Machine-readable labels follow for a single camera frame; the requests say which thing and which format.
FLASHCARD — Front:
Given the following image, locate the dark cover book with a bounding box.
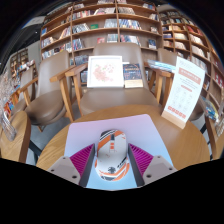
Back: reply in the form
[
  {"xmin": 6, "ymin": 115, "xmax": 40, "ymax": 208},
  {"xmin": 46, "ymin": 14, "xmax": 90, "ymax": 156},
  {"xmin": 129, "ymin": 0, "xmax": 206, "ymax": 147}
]
[{"xmin": 122, "ymin": 63, "xmax": 144, "ymax": 89}]

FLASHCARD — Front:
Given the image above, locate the wide wooden bookshelf with books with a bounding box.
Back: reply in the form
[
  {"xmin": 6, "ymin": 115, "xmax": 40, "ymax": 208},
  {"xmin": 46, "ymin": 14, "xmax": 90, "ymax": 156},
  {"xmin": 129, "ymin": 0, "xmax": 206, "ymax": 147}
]
[{"xmin": 39, "ymin": 0, "xmax": 159, "ymax": 68}]

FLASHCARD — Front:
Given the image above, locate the white orange patterned computer mouse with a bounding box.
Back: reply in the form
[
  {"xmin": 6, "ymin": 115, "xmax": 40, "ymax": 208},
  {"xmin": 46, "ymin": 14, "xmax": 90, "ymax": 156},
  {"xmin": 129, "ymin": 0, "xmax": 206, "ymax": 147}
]
[{"xmin": 94, "ymin": 129, "xmax": 131, "ymax": 182}]

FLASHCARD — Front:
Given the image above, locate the paper sign in wooden stand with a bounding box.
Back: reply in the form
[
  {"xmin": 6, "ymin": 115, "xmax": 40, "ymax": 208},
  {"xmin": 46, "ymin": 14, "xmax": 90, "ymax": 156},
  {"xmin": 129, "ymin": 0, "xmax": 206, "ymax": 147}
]
[{"xmin": 161, "ymin": 55, "xmax": 206, "ymax": 130}]

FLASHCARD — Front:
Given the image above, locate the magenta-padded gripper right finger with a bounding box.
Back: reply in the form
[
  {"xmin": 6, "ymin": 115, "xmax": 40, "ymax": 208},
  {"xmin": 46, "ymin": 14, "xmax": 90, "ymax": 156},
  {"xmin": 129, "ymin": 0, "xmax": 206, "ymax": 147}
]
[{"xmin": 128, "ymin": 143, "xmax": 178, "ymax": 187}]

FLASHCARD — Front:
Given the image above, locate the small distant bookshelf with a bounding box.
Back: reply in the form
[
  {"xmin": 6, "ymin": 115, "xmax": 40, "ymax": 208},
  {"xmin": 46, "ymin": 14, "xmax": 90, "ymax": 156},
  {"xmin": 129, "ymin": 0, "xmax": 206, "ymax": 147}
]
[{"xmin": 8, "ymin": 48, "xmax": 36, "ymax": 79}]

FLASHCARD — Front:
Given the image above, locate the round wooden side table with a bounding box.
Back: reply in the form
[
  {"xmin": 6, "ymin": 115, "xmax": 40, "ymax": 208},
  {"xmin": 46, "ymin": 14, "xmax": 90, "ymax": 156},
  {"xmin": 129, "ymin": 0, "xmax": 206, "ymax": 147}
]
[{"xmin": 204, "ymin": 116, "xmax": 224, "ymax": 160}]

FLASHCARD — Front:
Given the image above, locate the stack of colourful books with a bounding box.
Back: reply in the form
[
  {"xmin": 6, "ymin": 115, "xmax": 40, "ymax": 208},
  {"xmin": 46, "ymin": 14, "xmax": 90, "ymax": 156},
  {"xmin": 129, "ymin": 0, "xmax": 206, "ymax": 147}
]
[{"xmin": 201, "ymin": 96, "xmax": 221, "ymax": 123}]

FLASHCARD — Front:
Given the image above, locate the curved wooden bookshelf with books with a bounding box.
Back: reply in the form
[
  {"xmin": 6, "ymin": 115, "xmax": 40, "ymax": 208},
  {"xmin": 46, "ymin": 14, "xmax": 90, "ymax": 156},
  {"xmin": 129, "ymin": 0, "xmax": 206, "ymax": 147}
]
[{"xmin": 158, "ymin": 9, "xmax": 224, "ymax": 111}]

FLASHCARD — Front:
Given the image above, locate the light blue book stack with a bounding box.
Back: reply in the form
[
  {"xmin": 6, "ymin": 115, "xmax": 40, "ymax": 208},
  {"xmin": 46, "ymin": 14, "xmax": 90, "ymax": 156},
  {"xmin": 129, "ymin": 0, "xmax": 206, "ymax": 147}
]
[{"xmin": 146, "ymin": 59, "xmax": 177, "ymax": 73}]

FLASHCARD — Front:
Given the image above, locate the pink blue gradient mouse pad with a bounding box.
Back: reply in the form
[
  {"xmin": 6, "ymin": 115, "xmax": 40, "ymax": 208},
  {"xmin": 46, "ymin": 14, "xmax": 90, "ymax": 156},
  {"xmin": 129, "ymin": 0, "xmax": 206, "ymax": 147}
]
[{"xmin": 63, "ymin": 113, "xmax": 174, "ymax": 191}]

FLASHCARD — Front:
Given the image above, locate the white framed floral picture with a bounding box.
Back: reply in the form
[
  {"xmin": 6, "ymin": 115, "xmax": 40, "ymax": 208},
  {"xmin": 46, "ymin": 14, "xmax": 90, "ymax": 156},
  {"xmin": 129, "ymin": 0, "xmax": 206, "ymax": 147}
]
[{"xmin": 86, "ymin": 54, "xmax": 125, "ymax": 89}]

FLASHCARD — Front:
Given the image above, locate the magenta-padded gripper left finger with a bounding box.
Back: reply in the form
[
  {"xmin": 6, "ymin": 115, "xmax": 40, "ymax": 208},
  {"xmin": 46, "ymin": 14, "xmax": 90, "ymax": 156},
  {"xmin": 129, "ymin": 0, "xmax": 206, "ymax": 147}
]
[{"xmin": 46, "ymin": 143, "xmax": 97, "ymax": 188}]

